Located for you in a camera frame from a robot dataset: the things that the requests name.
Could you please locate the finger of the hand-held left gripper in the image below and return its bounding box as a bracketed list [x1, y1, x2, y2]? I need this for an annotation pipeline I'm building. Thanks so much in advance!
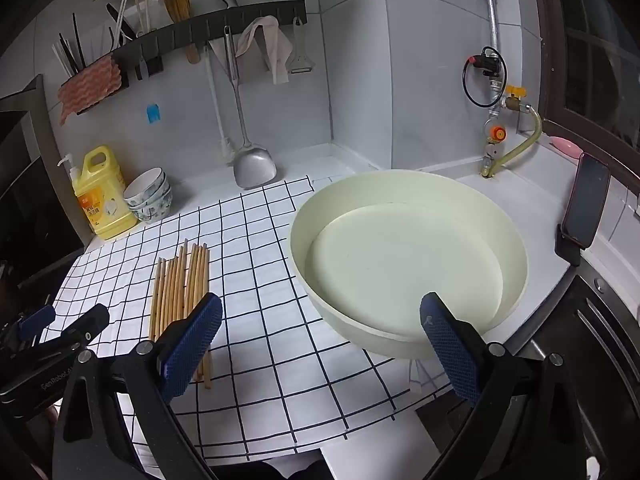
[0, 305, 57, 350]
[15, 304, 110, 363]

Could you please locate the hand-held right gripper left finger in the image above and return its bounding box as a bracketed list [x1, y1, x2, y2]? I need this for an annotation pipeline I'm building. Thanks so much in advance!
[50, 291, 224, 480]

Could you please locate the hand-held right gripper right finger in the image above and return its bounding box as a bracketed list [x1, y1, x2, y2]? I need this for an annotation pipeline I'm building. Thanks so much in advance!
[419, 291, 588, 480]

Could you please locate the bundle of bamboo chopsticks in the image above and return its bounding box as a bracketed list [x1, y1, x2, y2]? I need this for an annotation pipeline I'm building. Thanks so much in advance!
[148, 240, 213, 390]

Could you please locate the cream round basin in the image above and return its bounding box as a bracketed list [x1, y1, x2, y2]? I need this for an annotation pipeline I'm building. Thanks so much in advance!
[289, 170, 529, 361]

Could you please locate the white black-grid tablecloth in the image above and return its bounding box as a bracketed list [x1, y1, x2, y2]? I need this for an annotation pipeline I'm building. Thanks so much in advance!
[37, 175, 453, 463]

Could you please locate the black kitchen appliance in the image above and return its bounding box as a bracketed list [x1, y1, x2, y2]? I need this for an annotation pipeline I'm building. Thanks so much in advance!
[0, 74, 86, 306]

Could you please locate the yellow dish soap bottle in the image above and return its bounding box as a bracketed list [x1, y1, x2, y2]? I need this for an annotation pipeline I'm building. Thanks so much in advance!
[56, 145, 138, 241]

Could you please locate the floral ceramic bowl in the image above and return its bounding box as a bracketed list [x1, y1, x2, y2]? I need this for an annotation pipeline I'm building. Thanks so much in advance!
[123, 167, 168, 206]
[132, 196, 173, 224]
[127, 185, 172, 213]

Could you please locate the black phone stand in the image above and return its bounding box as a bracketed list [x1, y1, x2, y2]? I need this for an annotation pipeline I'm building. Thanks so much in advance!
[554, 224, 583, 268]

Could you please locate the black gas stove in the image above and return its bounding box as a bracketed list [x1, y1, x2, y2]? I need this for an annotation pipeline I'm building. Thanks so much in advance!
[415, 260, 640, 480]

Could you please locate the metal cooking spatula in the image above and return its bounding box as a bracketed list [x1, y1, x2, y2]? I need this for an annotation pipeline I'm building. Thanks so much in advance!
[222, 25, 279, 191]

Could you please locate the dark smartphone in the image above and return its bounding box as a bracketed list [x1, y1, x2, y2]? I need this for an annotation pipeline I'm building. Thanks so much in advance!
[560, 152, 612, 248]

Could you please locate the pink wavy dishcloth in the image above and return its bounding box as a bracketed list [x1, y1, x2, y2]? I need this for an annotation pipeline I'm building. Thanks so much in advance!
[56, 55, 123, 127]

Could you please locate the pink plastic object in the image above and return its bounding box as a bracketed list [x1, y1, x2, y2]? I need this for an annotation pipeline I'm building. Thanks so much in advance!
[548, 136, 585, 157]

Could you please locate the white chopstick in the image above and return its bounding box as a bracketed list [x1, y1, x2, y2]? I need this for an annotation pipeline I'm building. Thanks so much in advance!
[51, 44, 71, 78]

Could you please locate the black scraper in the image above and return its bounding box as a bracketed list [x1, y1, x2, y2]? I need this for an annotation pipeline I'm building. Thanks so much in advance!
[147, 40, 165, 75]

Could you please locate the black chopstick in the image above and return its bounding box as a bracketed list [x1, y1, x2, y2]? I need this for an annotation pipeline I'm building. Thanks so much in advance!
[59, 34, 80, 73]
[74, 12, 87, 68]

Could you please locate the red black gas sensor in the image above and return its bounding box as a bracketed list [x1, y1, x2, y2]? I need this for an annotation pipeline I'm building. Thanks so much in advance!
[472, 52, 501, 78]

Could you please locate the white rag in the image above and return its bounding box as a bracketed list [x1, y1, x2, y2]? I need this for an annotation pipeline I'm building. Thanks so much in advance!
[235, 16, 295, 86]

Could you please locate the grey peeler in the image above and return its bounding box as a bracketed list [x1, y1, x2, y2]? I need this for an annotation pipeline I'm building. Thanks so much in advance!
[286, 17, 317, 75]

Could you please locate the metal gas pipe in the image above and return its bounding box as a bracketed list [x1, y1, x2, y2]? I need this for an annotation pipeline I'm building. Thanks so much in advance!
[481, 0, 506, 111]

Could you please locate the wooden spatula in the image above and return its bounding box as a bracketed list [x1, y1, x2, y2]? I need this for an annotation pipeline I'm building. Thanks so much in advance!
[162, 0, 192, 23]

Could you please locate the yellow-handled brass valve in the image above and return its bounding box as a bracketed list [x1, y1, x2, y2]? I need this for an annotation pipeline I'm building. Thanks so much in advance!
[502, 85, 532, 112]

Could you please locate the black cable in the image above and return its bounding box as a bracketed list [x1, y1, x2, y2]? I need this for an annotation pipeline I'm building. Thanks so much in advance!
[461, 47, 507, 108]

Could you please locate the dark window frame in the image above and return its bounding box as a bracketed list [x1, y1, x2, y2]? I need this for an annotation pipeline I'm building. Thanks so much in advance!
[527, 0, 640, 191]

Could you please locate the dark grey wall rack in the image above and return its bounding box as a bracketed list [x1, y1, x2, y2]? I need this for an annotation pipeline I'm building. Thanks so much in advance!
[111, 0, 307, 78]

